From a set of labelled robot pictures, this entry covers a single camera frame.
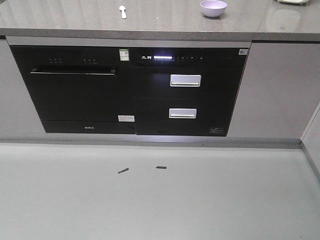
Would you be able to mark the pale green plastic spoon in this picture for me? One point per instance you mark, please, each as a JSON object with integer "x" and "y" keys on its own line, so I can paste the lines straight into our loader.
{"x": 122, "y": 9}

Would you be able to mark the purple plastic bowl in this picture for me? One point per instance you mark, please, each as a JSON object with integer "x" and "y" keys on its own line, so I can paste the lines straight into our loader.
{"x": 213, "y": 8}

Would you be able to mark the black disinfection cabinet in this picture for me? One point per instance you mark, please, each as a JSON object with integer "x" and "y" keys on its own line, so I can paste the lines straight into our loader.
{"x": 221, "y": 70}

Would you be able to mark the silver label on dishwasher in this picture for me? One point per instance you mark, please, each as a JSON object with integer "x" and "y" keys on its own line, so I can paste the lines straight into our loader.
{"x": 126, "y": 118}

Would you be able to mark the green energy label sticker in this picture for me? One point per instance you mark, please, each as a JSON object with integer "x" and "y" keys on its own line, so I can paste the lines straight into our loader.
{"x": 124, "y": 54}

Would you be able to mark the black built-in dishwasher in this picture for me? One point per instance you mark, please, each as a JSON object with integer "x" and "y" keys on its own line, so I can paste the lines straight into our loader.
{"x": 77, "y": 89}

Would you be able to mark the white QR code sticker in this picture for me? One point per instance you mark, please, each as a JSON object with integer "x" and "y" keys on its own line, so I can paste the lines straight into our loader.
{"x": 243, "y": 51}

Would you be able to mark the white rice cooker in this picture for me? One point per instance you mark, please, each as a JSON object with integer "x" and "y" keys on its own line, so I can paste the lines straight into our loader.
{"x": 293, "y": 2}

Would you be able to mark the lower silver drawer handle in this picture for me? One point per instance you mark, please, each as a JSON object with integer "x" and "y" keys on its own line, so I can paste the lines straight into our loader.
{"x": 182, "y": 113}

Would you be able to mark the silver drawer handle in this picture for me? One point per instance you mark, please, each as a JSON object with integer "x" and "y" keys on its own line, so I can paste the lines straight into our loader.
{"x": 182, "y": 113}
{"x": 185, "y": 80}

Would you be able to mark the upper silver drawer handle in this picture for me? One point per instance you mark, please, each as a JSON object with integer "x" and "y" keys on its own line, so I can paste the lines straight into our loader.
{"x": 185, "y": 80}

